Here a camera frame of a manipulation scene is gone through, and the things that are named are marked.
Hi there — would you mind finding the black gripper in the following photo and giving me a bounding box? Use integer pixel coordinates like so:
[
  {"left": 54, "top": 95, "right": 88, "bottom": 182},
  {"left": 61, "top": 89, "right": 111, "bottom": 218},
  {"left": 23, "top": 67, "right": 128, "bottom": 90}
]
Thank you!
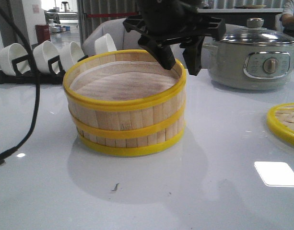
[{"left": 123, "top": 0, "right": 226, "bottom": 76}]

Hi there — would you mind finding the bamboo steamer tier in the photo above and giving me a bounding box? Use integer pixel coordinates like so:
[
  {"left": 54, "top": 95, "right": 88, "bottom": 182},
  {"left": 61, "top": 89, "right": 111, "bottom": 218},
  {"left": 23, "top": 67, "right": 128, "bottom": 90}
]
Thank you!
[
  {"left": 76, "top": 119, "right": 185, "bottom": 157},
  {"left": 63, "top": 49, "right": 186, "bottom": 131}
]

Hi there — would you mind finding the woven bamboo steamer lid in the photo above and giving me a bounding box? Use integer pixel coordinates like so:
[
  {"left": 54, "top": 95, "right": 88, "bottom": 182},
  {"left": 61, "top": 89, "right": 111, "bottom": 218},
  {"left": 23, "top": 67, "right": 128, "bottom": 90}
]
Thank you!
[{"left": 266, "top": 103, "right": 294, "bottom": 146}]

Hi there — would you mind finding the grey chair left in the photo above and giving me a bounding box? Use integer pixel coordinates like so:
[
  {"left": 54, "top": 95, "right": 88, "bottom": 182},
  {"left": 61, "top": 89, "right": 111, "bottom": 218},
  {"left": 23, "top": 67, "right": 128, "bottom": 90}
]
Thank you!
[{"left": 82, "top": 18, "right": 147, "bottom": 57}]

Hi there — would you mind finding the grey electric cooking pot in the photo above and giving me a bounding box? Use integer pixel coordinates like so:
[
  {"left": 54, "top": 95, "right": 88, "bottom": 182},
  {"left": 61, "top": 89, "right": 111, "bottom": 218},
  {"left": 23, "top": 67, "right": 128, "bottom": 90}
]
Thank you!
[{"left": 203, "top": 42, "right": 294, "bottom": 91}]

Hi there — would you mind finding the dark counter with white top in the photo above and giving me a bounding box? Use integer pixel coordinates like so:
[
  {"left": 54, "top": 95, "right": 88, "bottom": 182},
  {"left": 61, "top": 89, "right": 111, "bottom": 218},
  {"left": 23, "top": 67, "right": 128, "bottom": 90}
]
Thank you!
[{"left": 198, "top": 8, "right": 283, "bottom": 29}]

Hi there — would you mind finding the white bowl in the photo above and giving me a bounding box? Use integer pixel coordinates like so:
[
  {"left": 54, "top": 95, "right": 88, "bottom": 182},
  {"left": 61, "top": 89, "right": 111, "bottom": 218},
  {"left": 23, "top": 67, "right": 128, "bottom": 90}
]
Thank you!
[
  {"left": 94, "top": 34, "right": 117, "bottom": 55},
  {"left": 0, "top": 43, "right": 28, "bottom": 76},
  {"left": 59, "top": 41, "right": 85, "bottom": 71},
  {"left": 33, "top": 40, "right": 59, "bottom": 74}
]

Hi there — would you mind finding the glass pot lid with knob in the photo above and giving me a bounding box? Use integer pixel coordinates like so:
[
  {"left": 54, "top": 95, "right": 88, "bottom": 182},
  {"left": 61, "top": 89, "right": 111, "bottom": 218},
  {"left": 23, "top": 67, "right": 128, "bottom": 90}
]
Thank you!
[{"left": 221, "top": 18, "right": 294, "bottom": 46}]

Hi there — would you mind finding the shallow plate on counter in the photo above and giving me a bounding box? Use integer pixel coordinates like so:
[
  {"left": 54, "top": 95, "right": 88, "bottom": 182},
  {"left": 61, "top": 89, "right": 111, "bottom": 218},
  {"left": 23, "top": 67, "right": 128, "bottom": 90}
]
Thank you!
[{"left": 234, "top": 5, "right": 266, "bottom": 9}]

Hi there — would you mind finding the red barrier belt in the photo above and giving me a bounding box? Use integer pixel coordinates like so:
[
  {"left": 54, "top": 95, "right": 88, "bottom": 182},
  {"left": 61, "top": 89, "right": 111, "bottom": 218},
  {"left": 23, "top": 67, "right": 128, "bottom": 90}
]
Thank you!
[{"left": 85, "top": 11, "right": 139, "bottom": 18}]

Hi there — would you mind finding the seated person at right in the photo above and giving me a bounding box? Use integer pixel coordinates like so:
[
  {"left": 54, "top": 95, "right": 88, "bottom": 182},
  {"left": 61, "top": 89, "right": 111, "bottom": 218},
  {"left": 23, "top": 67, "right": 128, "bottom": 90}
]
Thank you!
[{"left": 280, "top": 0, "right": 294, "bottom": 35}]

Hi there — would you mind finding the red bin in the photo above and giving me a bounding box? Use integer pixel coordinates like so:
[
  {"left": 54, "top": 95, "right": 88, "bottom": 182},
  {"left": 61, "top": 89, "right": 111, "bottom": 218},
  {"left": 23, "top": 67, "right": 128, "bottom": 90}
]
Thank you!
[{"left": 35, "top": 24, "right": 51, "bottom": 44}]

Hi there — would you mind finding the black bowl rack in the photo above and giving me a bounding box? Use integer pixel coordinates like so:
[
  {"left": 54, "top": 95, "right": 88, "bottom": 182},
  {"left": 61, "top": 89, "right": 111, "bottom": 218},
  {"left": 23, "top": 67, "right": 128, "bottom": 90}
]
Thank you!
[{"left": 0, "top": 55, "right": 65, "bottom": 84}]

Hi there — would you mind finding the white bowl far left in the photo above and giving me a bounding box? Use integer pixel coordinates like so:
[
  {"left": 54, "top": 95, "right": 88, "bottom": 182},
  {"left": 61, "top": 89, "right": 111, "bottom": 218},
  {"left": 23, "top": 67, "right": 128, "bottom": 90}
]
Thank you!
[{"left": 0, "top": 43, "right": 28, "bottom": 76}]

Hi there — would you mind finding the black cable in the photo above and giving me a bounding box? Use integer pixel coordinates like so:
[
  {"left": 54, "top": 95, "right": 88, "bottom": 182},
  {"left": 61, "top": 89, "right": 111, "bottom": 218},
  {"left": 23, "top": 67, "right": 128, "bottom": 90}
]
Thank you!
[{"left": 0, "top": 3, "right": 41, "bottom": 167}]

